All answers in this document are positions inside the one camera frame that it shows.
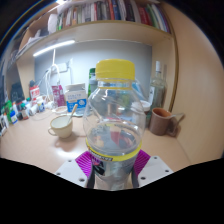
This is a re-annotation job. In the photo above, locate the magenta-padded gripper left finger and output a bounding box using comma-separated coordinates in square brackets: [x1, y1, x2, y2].
[54, 149, 98, 188]

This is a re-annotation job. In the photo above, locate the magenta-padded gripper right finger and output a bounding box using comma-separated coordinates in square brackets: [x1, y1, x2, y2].
[130, 149, 174, 189]

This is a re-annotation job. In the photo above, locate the clear yellow-capped drink bottle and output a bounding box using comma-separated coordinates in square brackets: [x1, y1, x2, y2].
[82, 58, 147, 192]

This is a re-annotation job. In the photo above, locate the cream ceramic cup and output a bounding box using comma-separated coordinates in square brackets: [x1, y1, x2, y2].
[47, 115, 74, 139]

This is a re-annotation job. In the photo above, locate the brown ceramic mug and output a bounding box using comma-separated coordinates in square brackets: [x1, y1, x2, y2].
[148, 107, 185, 137]

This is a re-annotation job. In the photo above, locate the spoon in cream cup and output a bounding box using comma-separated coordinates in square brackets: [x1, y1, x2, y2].
[67, 103, 79, 125]

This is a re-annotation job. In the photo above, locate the blue and white carton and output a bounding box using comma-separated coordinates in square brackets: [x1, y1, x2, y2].
[64, 83, 88, 117]

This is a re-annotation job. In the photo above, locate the pink packet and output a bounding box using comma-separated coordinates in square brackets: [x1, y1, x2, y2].
[51, 84, 67, 108]

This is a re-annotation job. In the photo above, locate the blue plastic bag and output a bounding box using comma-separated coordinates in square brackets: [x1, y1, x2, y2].
[133, 79, 151, 102]

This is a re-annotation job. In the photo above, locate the tall clear glass bottle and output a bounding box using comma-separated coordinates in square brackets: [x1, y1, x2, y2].
[148, 60, 168, 111]

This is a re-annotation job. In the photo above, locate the small blue-labelled white bottle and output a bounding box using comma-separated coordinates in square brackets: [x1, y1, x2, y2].
[9, 109, 19, 125]

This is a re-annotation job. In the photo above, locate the red and white canister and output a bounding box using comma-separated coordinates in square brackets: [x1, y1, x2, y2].
[29, 85, 41, 100]

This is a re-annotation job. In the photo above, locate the small green bottle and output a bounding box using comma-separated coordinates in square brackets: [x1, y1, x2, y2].
[3, 100, 13, 116]

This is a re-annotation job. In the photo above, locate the dark green bottle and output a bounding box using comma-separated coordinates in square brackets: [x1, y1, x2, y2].
[87, 67, 98, 98]

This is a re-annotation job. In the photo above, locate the white LED light bar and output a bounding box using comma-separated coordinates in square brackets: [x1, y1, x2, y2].
[32, 39, 77, 58]

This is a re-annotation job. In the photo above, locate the wooden bookshelf unit with books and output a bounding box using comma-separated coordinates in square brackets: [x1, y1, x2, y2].
[16, 0, 178, 64]

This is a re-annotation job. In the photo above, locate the white cable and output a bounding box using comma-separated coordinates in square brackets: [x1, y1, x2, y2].
[43, 64, 64, 109]

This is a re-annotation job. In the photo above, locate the white wall power strip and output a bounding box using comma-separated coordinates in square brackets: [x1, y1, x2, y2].
[49, 63, 69, 75]

